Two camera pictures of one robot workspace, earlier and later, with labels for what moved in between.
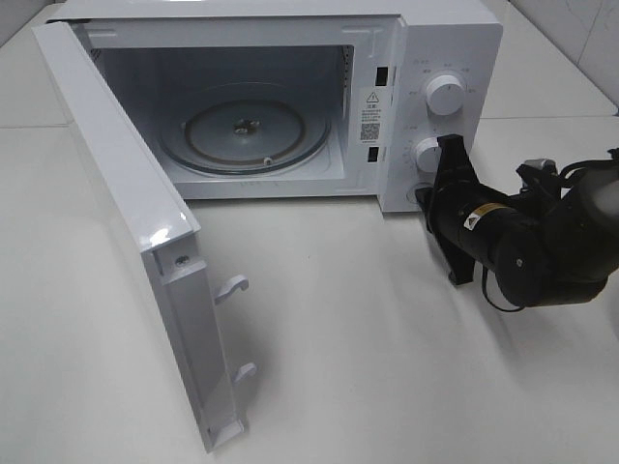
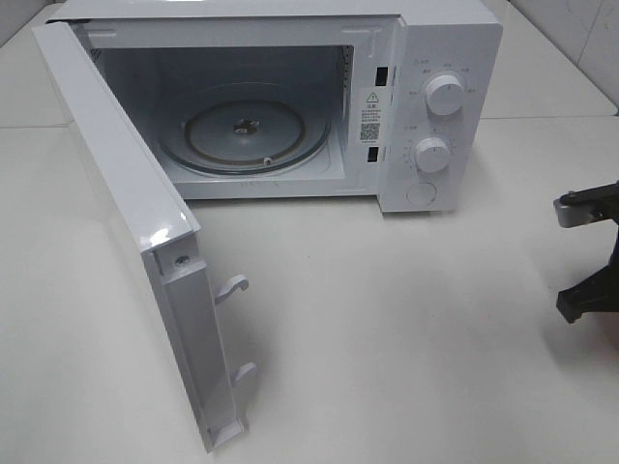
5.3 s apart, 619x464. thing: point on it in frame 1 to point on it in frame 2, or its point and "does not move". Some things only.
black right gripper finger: [459, 265] to [601, 293]
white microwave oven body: [306, 100] does not move
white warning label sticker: [371, 115] does not move
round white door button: [411, 194] does not move
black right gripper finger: [455, 170] to [585, 205]
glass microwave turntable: [246, 137] does not move
